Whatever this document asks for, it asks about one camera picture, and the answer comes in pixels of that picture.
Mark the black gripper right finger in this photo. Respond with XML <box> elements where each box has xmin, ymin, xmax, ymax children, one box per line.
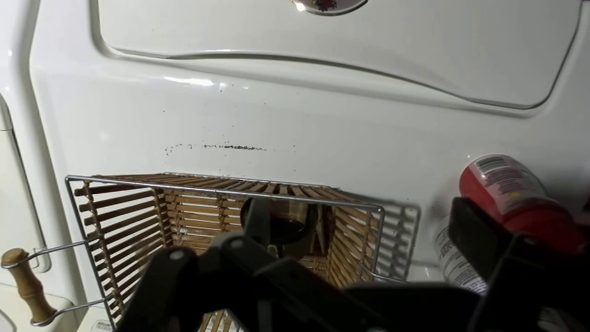
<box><xmin>446</xmin><ymin>194</ymin><xmax>590</xmax><ymax>332</ymax></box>

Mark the dark tape roll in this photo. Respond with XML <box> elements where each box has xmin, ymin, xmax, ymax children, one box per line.
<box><xmin>239</xmin><ymin>197</ymin><xmax>324</xmax><ymax>260</ymax></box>

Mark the red lid container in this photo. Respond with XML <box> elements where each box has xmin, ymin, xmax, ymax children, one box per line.
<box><xmin>457</xmin><ymin>153</ymin><xmax>588</xmax><ymax>254</ymax></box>

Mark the white washing machine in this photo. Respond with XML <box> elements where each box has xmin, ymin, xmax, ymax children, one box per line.
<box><xmin>0</xmin><ymin>0</ymin><xmax>590</xmax><ymax>332</ymax></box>

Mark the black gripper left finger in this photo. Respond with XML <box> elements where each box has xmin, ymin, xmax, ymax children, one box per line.
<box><xmin>116</xmin><ymin>230</ymin><xmax>394</xmax><ymax>332</ymax></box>

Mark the wire basket with wooden slats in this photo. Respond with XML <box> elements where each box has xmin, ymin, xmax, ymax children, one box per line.
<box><xmin>0</xmin><ymin>173</ymin><xmax>424</xmax><ymax>332</ymax></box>

